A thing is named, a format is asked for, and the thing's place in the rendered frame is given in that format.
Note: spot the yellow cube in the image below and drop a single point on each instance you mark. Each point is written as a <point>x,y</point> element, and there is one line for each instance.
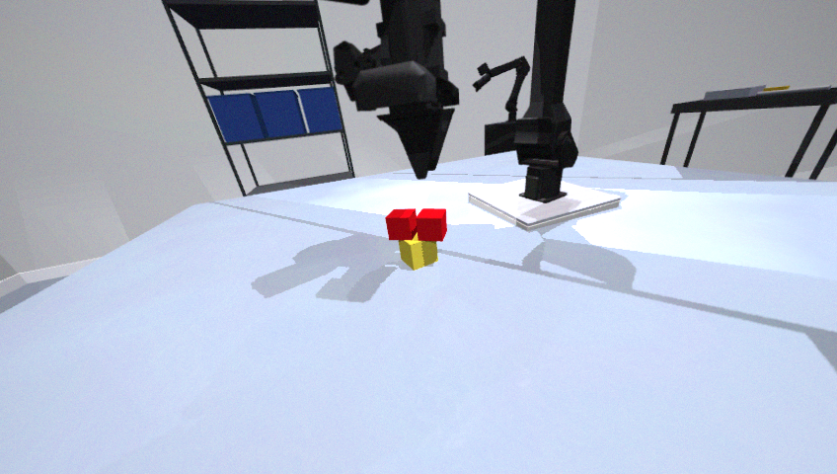
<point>417,254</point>

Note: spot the red cube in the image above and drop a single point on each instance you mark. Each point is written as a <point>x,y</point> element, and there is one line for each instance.
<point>432,224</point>
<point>402,224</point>

